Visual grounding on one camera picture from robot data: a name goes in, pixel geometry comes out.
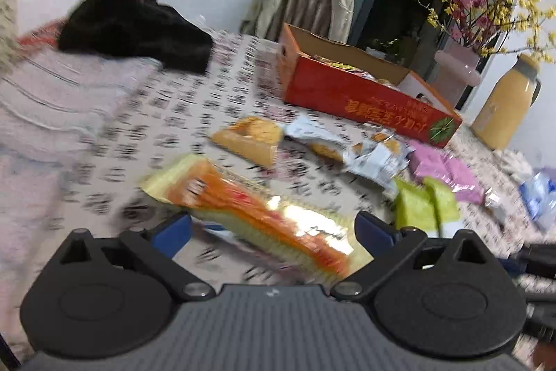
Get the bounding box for folded striped pink cloth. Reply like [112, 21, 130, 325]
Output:
[0, 18, 164, 268]

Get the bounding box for wooden chair with jacket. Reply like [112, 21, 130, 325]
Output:
[265, 0, 332, 41]

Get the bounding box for yellow thermos jug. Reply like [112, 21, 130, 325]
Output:
[470, 54, 542, 150]

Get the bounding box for pink snack packet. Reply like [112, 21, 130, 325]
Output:
[442, 155, 484, 204]
[409, 140, 452, 185]

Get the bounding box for green white snack packet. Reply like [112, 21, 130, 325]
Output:
[394, 177, 465, 238]

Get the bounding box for golden triangle snack packet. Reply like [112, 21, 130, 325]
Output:
[210, 116, 284, 169]

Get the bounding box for blue white plastic bag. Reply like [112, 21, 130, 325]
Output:
[518, 172, 555, 233]

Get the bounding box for pink glass vase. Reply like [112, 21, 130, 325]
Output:
[432, 40, 482, 108]

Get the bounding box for red cardboard box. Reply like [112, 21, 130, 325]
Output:
[276, 24, 462, 148]

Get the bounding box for black fabric garment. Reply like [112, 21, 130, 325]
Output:
[57, 0, 213, 74]

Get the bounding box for calligraphy print tablecloth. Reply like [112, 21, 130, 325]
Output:
[0, 29, 556, 368]

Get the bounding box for silver small snack packet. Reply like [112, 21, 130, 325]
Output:
[284, 114, 353, 163]

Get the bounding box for white gloves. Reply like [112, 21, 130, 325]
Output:
[493, 150, 533, 185]

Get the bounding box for orange green long snack packet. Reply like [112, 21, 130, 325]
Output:
[139, 154, 372, 284]

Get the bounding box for white silver snack packet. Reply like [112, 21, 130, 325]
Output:
[342, 129, 415, 197]

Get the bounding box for beige jacket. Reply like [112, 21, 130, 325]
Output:
[240, 0, 355, 43]

